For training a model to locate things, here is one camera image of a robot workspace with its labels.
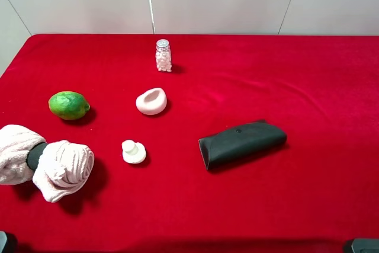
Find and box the black base corner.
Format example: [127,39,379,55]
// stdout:
[0,231,17,253]
[343,238,379,253]

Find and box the pink egg-shaped foam bowl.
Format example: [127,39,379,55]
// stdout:
[136,88,167,116]

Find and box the glass bottle of white pills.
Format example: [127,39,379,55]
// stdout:
[155,39,172,72]

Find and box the black base corner left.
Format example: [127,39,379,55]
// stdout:
[0,231,17,253]

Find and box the white mushroom-shaped toy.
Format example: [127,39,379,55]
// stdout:
[121,140,147,164]

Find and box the white vertical pole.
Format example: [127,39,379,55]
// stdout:
[148,0,156,34]

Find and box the red table cloth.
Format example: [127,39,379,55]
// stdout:
[1,34,378,252]

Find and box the black glasses case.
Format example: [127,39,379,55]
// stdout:
[198,120,287,171]

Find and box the black base corner right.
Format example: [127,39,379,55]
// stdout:
[343,238,379,253]

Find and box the green lime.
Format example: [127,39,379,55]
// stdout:
[48,91,91,120]

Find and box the pink towel with band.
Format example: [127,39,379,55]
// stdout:
[1,124,94,203]

